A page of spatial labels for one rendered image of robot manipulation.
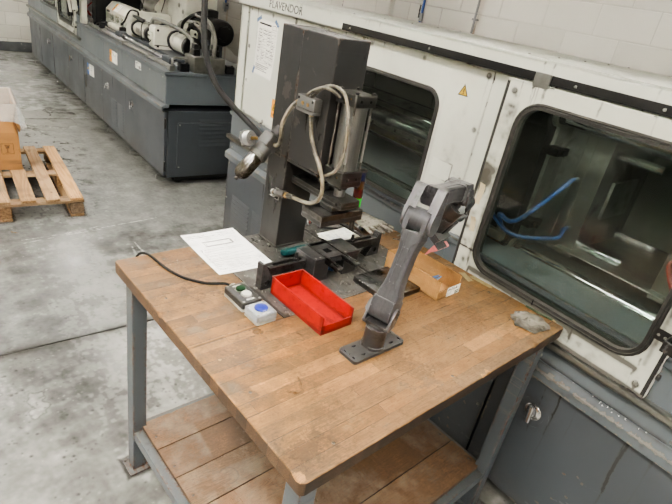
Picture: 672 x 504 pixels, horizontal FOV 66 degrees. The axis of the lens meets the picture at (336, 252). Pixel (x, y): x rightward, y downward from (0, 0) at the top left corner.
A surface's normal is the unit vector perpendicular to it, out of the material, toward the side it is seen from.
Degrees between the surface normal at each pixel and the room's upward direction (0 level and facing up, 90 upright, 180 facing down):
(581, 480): 90
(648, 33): 90
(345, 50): 90
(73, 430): 0
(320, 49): 90
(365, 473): 0
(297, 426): 0
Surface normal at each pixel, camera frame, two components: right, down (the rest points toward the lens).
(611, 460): -0.78, 0.16
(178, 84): 0.60, 0.45
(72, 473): 0.17, -0.88
